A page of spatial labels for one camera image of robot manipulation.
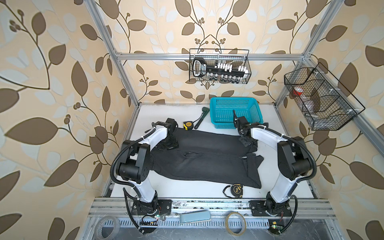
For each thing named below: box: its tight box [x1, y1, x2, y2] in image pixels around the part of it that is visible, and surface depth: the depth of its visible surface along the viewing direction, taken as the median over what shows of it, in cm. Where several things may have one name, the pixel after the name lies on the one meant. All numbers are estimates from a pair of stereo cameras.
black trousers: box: [149, 127, 264, 189], surface depth 90 cm
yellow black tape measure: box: [183, 121, 194, 131], surface depth 107 cm
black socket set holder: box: [192, 57, 246, 77], surface depth 85 cm
